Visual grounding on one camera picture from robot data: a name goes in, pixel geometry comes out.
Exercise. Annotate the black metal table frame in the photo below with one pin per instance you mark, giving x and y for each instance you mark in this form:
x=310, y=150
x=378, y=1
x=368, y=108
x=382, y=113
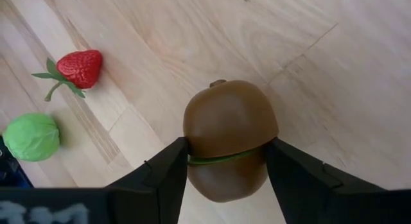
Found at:
x=13, y=172

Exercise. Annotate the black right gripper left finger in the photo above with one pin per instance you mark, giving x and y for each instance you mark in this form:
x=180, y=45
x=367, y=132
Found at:
x=167, y=172

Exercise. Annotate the red toy strawberry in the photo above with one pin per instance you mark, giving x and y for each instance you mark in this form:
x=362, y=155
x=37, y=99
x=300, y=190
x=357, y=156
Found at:
x=80, y=68

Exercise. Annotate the round green toy vegetable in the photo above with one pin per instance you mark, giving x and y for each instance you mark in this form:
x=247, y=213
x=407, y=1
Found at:
x=32, y=137

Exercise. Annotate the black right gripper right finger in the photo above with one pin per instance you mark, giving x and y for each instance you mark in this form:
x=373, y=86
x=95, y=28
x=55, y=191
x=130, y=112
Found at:
x=295, y=176

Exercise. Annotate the brown toy kiwi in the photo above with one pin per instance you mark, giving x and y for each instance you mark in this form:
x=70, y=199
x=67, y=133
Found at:
x=228, y=121

